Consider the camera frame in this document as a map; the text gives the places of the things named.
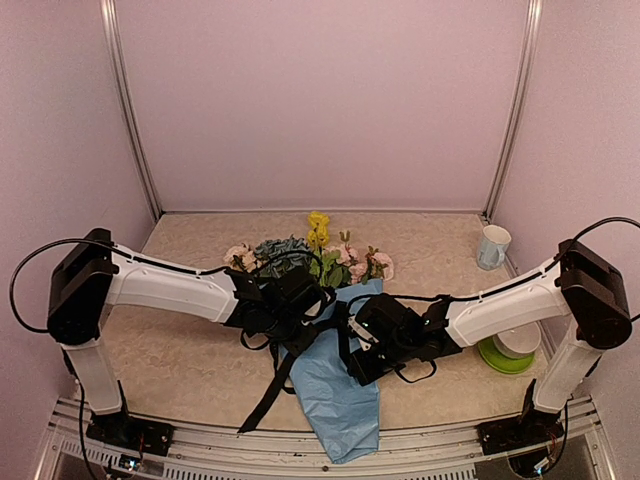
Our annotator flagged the left aluminium frame post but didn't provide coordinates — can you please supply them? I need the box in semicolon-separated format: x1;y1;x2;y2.
99;0;164;223

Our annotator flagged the yellow fake flower stem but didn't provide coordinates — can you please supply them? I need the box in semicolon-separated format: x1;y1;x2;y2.
305;210;351;289

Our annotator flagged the green plate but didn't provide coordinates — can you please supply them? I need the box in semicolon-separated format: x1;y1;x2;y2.
477;338;535;375

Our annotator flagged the pink fake rose bunch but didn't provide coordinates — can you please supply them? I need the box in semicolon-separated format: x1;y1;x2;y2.
332;230;395;286

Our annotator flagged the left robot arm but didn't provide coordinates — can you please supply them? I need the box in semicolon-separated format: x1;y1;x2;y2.
46;228;335;456

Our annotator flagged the white ceramic bowl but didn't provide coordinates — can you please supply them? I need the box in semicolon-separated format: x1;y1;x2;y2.
493;323;541;359

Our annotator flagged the light blue ceramic mug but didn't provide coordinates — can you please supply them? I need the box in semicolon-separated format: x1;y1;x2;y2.
476;225;512;271

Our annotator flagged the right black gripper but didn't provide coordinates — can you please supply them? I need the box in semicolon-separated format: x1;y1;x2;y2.
347;336;414;388

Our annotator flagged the front aluminium rail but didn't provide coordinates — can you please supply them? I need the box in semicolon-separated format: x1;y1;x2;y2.
47;397;609;480

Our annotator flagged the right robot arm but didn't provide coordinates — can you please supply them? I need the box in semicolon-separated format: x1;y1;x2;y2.
341;240;633;455

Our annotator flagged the right aluminium frame post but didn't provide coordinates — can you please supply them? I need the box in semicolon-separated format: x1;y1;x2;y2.
482;0;544;223

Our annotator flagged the black ribbon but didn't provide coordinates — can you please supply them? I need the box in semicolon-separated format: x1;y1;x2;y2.
237;292;361;435

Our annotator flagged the aluminium frame post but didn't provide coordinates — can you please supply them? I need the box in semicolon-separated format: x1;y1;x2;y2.
99;0;164;223
482;0;544;223

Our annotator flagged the blue wrapping paper sheet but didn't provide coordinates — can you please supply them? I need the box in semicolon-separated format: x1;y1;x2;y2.
277;278;385;465

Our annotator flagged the blue fake rose bunch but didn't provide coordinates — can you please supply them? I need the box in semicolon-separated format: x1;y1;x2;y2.
254;236;310;278

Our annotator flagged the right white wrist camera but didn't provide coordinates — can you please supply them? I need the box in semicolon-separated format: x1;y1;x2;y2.
348;318;377;350

